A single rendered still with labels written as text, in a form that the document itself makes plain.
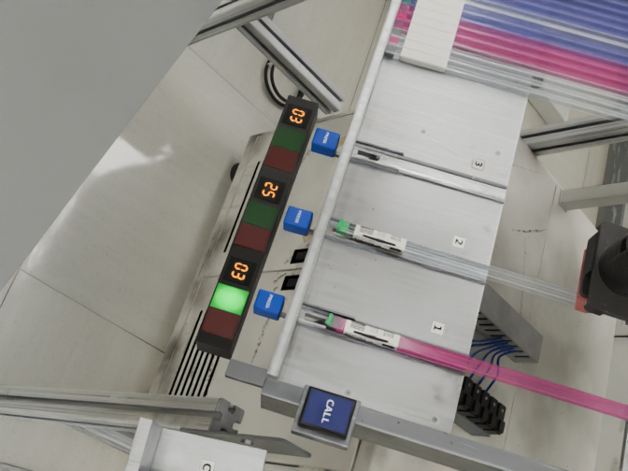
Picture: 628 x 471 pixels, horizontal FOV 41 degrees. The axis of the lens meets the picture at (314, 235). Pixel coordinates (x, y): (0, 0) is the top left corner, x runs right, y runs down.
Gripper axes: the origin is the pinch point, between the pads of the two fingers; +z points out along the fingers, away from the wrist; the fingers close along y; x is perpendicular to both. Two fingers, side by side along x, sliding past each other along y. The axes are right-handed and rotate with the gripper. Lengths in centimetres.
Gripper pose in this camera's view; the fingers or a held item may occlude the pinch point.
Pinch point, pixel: (584, 301)
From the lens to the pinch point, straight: 100.1
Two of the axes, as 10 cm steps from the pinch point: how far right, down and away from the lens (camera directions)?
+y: 2.8, -8.6, 4.3
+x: -9.5, -3.2, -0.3
